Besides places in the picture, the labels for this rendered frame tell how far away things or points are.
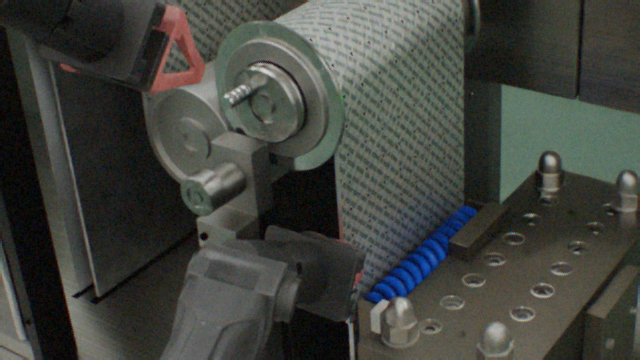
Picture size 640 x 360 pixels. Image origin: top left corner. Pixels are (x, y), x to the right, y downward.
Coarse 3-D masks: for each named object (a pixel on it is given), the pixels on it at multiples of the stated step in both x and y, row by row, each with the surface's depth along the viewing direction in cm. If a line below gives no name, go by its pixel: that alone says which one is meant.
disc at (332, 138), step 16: (240, 32) 98; (256, 32) 96; (272, 32) 95; (288, 32) 94; (224, 48) 100; (304, 48) 94; (224, 64) 101; (320, 64) 94; (224, 80) 102; (320, 80) 94; (336, 80) 94; (336, 96) 94; (224, 112) 104; (336, 112) 95; (240, 128) 103; (336, 128) 96; (320, 144) 98; (336, 144) 97; (272, 160) 103; (288, 160) 101; (304, 160) 100; (320, 160) 99
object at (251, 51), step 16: (240, 48) 98; (256, 48) 97; (272, 48) 95; (288, 48) 95; (240, 64) 99; (288, 64) 95; (304, 64) 94; (304, 80) 95; (304, 96) 96; (320, 96) 95; (320, 112) 95; (304, 128) 97; (320, 128) 96; (272, 144) 101; (288, 144) 100; (304, 144) 98
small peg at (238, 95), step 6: (234, 90) 96; (240, 90) 96; (246, 90) 97; (222, 96) 96; (228, 96) 95; (234, 96) 96; (240, 96) 96; (246, 96) 97; (222, 102) 96; (228, 102) 96; (234, 102) 95; (240, 102) 96; (228, 108) 96
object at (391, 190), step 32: (448, 96) 113; (384, 128) 104; (416, 128) 109; (448, 128) 115; (352, 160) 100; (384, 160) 105; (416, 160) 111; (448, 160) 117; (352, 192) 102; (384, 192) 107; (416, 192) 112; (448, 192) 119; (352, 224) 103; (384, 224) 108; (416, 224) 114; (384, 256) 110; (352, 320) 108
